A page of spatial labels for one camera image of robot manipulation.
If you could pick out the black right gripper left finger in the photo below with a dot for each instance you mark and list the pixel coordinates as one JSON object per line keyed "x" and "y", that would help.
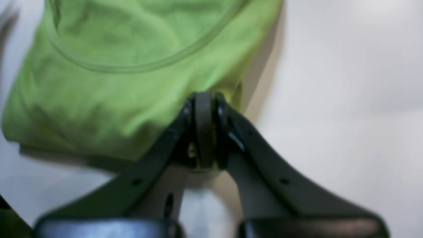
{"x": 143, "y": 201}

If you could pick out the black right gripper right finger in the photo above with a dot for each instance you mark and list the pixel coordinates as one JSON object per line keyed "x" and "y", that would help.
{"x": 277, "y": 200}

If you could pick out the green T-shirt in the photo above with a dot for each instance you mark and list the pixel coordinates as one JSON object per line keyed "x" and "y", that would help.
{"x": 106, "y": 77}

